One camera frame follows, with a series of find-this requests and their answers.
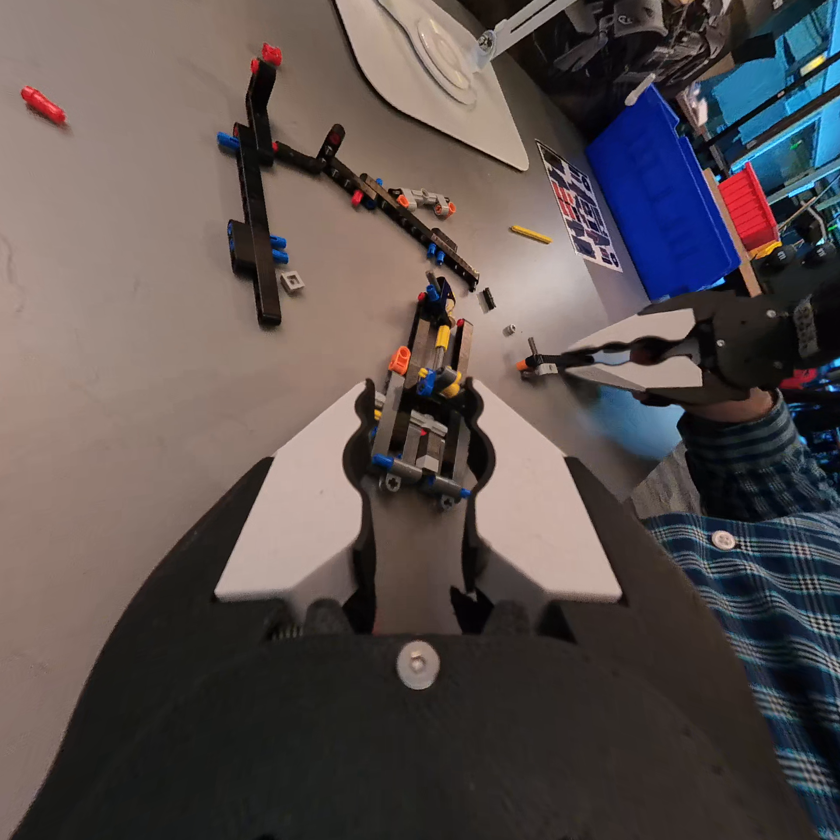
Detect blue plastic bin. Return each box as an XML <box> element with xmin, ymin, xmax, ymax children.
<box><xmin>584</xmin><ymin>82</ymin><xmax>742</xmax><ymax>303</ymax></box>

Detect grey lego connector assembly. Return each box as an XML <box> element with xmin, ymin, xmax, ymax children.
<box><xmin>392</xmin><ymin>186</ymin><xmax>458</xmax><ymax>219</ymax></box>

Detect lego sticker sheet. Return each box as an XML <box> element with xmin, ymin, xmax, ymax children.
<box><xmin>535</xmin><ymin>139</ymin><xmax>623</xmax><ymax>273</ymax></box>

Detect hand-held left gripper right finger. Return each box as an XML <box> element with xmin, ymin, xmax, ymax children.
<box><xmin>462</xmin><ymin>378</ymin><xmax>624</xmax><ymax>605</ymax></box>

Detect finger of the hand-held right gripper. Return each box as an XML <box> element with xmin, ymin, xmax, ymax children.
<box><xmin>563</xmin><ymin>308</ymin><xmax>698</xmax><ymax>363</ymax></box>
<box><xmin>564</xmin><ymin>356</ymin><xmax>704</xmax><ymax>395</ymax></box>

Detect person's right hand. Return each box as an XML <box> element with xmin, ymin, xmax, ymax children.
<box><xmin>682</xmin><ymin>387</ymin><xmax>778</xmax><ymax>422</ymax></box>

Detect white book stand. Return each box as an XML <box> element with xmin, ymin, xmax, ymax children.
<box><xmin>333</xmin><ymin>0</ymin><xmax>657</xmax><ymax>173</ymax></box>

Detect red plastic bin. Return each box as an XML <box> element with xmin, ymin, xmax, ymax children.
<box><xmin>717</xmin><ymin>161</ymin><xmax>782</xmax><ymax>257</ymax></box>

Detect black lego gear rack assembly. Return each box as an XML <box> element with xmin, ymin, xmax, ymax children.
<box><xmin>515</xmin><ymin>336</ymin><xmax>560</xmax><ymax>383</ymax></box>

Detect black lego chassis build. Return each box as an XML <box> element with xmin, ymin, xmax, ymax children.
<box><xmin>367</xmin><ymin>271</ymin><xmax>476</xmax><ymax>513</ymax></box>

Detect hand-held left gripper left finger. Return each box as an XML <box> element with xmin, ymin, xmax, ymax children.
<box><xmin>214</xmin><ymin>378</ymin><xmax>378</xmax><ymax>603</ymax></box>

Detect black lego side beam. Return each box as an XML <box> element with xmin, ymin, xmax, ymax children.
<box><xmin>217</xmin><ymin>58</ymin><xmax>327</xmax><ymax>328</ymax></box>
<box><xmin>318</xmin><ymin>123</ymin><xmax>481</xmax><ymax>294</ymax></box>

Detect person's plaid shirt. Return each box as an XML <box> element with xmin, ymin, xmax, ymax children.
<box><xmin>642</xmin><ymin>512</ymin><xmax>840</xmax><ymax>840</ymax></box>

